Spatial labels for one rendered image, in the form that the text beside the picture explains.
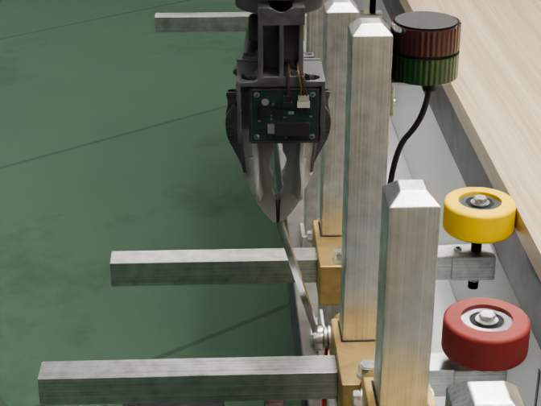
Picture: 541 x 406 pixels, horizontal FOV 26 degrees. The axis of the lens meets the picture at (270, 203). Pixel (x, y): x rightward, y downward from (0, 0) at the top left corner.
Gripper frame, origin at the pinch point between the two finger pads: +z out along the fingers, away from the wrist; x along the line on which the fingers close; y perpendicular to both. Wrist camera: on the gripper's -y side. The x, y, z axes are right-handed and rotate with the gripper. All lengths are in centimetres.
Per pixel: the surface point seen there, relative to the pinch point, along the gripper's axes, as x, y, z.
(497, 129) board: 30, -46, 11
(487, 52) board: 35, -78, 10
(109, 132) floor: -46, -271, 95
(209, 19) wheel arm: -8, -122, 16
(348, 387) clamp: 6.2, 6.5, 15.2
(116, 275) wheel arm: -17.3, -21.9, 18.3
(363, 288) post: 8.1, -0.6, 9.0
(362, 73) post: 7.2, -0.1, -12.0
